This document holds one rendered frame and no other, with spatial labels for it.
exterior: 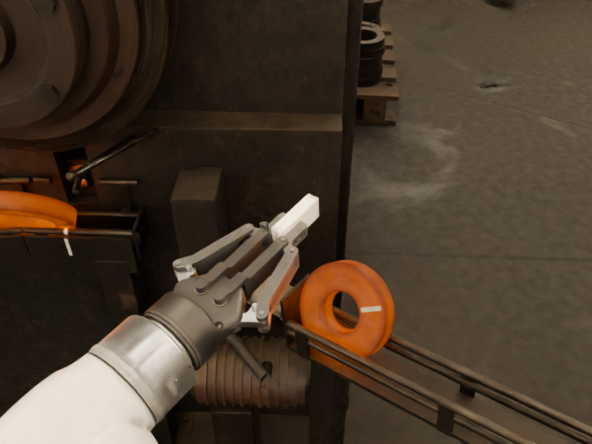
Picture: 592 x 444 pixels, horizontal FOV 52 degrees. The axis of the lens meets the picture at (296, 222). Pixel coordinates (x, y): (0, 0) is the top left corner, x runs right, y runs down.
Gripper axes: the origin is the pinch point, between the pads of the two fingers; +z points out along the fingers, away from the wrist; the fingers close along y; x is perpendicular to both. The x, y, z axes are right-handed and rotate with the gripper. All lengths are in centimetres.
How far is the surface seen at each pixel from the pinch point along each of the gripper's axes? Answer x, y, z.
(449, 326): -103, -3, 71
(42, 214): -18, -47, -8
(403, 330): -103, -13, 62
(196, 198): -17.9, -28.8, 9.2
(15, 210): -15, -49, -11
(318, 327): -30.0, -2.7, 6.8
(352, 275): -21.2, -0.1, 12.4
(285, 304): -26.5, -7.8, 5.4
